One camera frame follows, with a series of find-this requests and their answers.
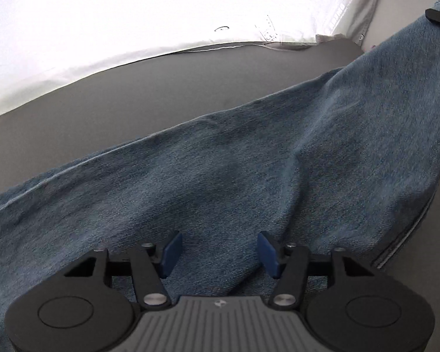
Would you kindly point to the blue denim jeans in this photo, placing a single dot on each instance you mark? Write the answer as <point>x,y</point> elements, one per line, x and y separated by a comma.
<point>242,176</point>

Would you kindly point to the white printed sheet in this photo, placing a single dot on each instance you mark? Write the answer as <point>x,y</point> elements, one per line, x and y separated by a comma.
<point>132,18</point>

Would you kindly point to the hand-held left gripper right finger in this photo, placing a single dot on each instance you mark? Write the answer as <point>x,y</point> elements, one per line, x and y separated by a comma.
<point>269,256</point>

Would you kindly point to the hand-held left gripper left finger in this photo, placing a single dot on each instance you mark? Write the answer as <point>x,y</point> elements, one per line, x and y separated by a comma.
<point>171,255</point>

